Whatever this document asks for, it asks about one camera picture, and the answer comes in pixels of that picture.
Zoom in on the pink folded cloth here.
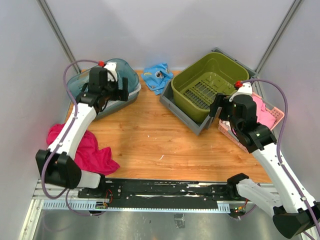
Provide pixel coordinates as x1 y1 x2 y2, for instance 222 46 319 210
252 96 276 130

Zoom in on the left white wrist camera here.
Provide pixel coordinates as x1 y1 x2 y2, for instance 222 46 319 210
98 61 118 82

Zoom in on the translucent blue plastic tub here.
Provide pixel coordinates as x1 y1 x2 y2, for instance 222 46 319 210
67 58 139 98

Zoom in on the dark grey plastic tray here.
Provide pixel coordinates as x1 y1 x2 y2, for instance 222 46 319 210
94 93 139 121

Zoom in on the blue patterned cloth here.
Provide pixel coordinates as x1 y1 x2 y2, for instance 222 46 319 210
141 62 174 96

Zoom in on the olive green plastic basin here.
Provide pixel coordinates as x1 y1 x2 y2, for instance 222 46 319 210
171 52 250 124

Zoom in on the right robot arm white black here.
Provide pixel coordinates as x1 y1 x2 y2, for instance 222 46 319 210
209 93 320 239

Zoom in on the aluminium frame rail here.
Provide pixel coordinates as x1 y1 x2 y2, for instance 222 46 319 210
32 178 281 214

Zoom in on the white perforated plastic basket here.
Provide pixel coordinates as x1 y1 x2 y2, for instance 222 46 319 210
107 83 142 107

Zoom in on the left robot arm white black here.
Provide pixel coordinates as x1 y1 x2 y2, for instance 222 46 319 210
35 62 129 198

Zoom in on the pink plastic basket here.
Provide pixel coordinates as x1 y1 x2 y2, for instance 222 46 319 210
218 93 285 153

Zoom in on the magenta cloth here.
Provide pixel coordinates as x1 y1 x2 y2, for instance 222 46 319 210
46 123 121 176

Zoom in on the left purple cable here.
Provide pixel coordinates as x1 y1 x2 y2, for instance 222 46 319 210
40 59 111 217

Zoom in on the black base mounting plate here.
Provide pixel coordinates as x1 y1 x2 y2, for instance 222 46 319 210
77 178 245 211

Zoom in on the grey plastic bin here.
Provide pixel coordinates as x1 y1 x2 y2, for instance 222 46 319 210
159 47 258 135

